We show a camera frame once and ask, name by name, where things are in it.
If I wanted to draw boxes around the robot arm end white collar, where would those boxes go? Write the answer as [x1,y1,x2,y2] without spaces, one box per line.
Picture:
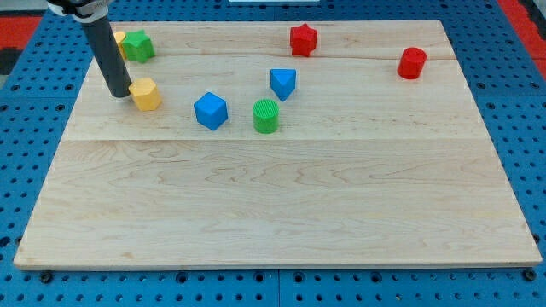
[47,0,113,23]

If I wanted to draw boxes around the blue cube block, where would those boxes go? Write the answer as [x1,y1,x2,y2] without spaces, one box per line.
[194,92,228,130]

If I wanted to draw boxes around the light wooden board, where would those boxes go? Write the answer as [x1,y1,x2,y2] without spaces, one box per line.
[14,20,542,271]

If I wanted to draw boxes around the green cylinder block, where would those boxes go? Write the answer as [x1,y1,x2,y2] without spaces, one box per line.
[253,99,279,134]

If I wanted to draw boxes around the blue triangular prism block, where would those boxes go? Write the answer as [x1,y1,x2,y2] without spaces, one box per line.
[270,68,297,101]

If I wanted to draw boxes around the red star block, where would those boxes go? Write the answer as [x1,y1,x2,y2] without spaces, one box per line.
[289,23,318,57]

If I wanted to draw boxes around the yellow hexagon block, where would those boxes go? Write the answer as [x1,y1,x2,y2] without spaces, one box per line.
[129,78,162,111]

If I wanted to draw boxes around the red cylinder block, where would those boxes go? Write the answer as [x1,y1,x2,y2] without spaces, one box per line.
[397,47,427,79]

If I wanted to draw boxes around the green star block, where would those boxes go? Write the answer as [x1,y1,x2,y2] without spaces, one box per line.
[121,30,155,63]

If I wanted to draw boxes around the yellow block behind star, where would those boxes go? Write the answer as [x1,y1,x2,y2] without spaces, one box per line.
[113,31,127,60]

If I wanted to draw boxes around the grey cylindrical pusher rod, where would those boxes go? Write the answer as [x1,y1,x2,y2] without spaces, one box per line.
[82,16,131,98]

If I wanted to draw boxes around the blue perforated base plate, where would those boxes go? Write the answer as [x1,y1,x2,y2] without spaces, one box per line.
[1,1,545,306]

